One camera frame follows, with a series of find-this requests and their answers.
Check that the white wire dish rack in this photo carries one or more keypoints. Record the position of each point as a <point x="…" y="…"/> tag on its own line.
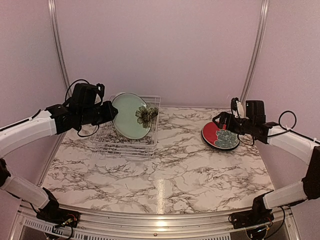
<point x="107" y="140"/>

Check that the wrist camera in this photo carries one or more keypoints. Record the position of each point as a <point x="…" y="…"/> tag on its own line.
<point x="100" y="88"/>
<point x="237" y="108"/>

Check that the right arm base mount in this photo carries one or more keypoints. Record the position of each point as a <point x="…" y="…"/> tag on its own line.
<point x="256" y="226"/>

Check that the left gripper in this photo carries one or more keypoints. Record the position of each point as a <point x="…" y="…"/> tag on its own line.
<point x="110" y="112"/>

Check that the front aluminium rail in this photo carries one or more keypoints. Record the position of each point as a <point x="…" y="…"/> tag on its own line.
<point x="106" y="225"/>

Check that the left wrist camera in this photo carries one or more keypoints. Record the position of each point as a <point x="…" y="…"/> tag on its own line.
<point x="100" y="88"/>

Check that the aluminium frame post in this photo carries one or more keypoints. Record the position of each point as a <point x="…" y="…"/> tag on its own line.
<point x="52" y="8"/>
<point x="261" y="28"/>

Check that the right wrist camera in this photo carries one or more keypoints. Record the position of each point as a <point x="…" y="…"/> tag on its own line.
<point x="237" y="108"/>

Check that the black striped plate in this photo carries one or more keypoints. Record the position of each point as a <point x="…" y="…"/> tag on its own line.
<point x="221" y="141"/>

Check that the red floral plate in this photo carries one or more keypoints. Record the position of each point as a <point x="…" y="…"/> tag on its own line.
<point x="211" y="128"/>

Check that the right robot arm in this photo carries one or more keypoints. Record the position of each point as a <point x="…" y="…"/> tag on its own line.
<point x="250" y="119"/>

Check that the right aluminium frame post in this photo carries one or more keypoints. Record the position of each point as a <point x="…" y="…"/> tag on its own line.
<point x="261" y="28"/>

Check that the left aluminium frame post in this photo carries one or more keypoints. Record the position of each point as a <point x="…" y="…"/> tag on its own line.
<point x="52" y="8"/>

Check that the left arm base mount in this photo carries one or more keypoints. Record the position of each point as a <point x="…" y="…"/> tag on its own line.
<point x="60" y="217"/>

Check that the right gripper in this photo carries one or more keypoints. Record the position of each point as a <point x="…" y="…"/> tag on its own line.
<point x="228" y="125"/>

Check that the green floral plate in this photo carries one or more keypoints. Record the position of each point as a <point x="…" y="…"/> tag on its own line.
<point x="135" y="116"/>

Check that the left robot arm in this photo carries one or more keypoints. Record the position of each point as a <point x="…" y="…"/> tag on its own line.
<point x="85" y="106"/>

